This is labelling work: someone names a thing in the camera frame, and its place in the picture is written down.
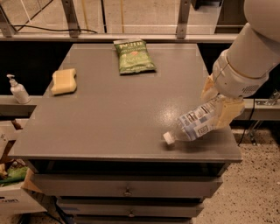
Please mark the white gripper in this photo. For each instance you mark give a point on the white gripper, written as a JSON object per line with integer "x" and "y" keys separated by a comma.
{"x": 235, "y": 79}

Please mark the blue label plastic water bottle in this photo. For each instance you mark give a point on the blue label plastic water bottle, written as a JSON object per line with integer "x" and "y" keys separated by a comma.
{"x": 194, "y": 124}

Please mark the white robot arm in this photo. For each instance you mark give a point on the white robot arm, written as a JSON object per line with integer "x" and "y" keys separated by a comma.
{"x": 244, "y": 67}

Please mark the green jalapeno chip bag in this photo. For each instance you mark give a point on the green jalapeno chip bag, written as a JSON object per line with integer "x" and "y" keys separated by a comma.
{"x": 133, "y": 56}

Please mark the white pump dispenser bottle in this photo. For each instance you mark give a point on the white pump dispenser bottle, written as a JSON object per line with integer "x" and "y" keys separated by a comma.
{"x": 18, "y": 90}

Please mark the grey drawer cabinet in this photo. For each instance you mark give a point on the grey drawer cabinet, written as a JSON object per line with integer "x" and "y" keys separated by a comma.
{"x": 86, "y": 148}

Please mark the top drawer knob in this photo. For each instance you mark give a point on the top drawer knob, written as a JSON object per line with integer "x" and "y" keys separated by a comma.
{"x": 127, "y": 193}

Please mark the drawer knob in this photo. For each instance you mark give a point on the drawer knob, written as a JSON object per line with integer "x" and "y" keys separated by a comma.
{"x": 131, "y": 214}
{"x": 127, "y": 193}

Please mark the yellow sponge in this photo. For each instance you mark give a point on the yellow sponge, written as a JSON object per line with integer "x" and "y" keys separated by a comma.
{"x": 64, "y": 81}

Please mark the white cardboard box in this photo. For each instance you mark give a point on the white cardboard box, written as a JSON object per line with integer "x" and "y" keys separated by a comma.
{"x": 18, "y": 195}

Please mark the metal railing frame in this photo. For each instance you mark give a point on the metal railing frame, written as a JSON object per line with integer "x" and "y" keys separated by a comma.
{"x": 188, "y": 21}

